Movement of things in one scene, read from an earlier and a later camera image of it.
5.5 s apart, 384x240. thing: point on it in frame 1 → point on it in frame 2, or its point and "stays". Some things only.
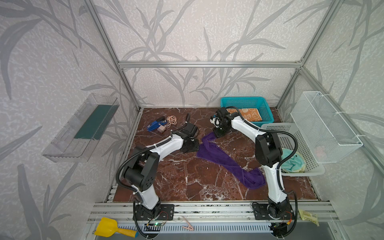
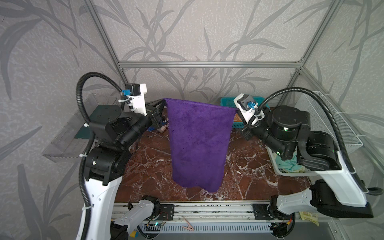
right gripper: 218,130 → 247,132
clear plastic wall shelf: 75,139 stays
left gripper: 190,145 → 154,114
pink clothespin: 190,227 stays
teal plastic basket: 247,102 stays
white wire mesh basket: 326,135 stays
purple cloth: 247,177 → 199,138
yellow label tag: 306,216 stays
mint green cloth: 295,164 stays
